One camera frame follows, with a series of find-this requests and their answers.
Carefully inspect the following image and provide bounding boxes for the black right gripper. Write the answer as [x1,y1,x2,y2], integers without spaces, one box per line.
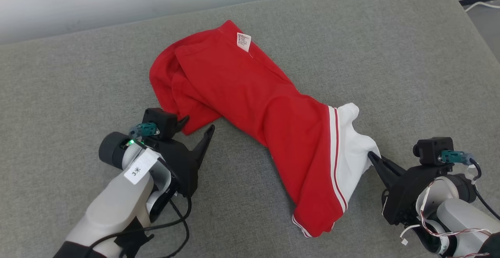
[367,151,455,226]

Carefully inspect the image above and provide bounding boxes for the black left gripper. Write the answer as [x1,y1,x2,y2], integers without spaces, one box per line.
[135,115,216,199]

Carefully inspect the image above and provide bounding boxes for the red basketball jersey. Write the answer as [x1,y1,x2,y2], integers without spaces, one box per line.
[149,20,381,238]

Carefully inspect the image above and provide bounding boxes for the grey fabric sofa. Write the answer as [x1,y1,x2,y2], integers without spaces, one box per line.
[0,0,500,258]

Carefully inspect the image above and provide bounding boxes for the teal left camera plug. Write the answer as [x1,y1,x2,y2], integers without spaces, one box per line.
[128,122,160,139]

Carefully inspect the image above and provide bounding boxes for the teal camera plug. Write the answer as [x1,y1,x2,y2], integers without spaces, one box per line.
[438,150,475,165]
[128,122,160,139]

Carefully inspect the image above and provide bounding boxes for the red white twisted wires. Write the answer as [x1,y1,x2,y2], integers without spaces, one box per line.
[399,180,493,258]

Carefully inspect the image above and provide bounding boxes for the teal right camera plug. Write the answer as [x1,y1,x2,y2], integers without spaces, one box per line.
[438,150,475,165]

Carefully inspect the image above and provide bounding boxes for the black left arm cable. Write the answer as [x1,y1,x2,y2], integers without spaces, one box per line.
[80,195,193,258]

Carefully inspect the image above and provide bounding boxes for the white cable clip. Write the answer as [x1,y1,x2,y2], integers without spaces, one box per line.
[468,163,480,185]

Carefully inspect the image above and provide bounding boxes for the white floor cable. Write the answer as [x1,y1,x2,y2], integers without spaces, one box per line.
[465,1,500,13]

